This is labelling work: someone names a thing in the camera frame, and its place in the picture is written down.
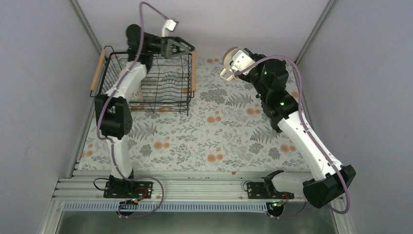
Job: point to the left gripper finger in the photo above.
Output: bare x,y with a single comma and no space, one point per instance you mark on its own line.
179,53
183,44

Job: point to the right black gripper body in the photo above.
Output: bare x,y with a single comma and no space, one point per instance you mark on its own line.
256,56

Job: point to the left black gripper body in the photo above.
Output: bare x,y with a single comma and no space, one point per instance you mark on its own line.
163,47

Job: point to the beige mug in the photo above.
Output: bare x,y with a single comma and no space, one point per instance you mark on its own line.
226,73

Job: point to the patterned white mug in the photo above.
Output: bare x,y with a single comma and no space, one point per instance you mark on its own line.
137,95

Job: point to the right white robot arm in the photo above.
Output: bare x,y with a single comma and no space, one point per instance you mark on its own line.
329,178

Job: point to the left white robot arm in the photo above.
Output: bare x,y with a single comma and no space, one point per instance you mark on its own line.
114,120

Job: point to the floral table mat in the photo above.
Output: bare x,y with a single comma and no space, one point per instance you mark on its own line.
225,129

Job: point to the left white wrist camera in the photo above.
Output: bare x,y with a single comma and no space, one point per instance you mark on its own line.
169,26

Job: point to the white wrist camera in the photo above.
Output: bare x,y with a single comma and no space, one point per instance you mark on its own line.
241,61
169,26

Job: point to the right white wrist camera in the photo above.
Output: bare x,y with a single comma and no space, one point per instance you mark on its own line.
241,61

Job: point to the black wire dish rack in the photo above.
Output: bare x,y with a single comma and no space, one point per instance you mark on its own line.
168,87

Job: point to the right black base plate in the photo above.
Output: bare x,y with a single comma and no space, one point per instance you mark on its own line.
256,190

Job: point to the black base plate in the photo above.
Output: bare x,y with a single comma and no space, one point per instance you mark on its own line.
128,190
256,190

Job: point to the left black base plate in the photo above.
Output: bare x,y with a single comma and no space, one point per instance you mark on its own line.
128,190

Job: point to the aluminium rail frame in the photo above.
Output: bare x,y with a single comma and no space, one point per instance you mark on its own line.
173,186

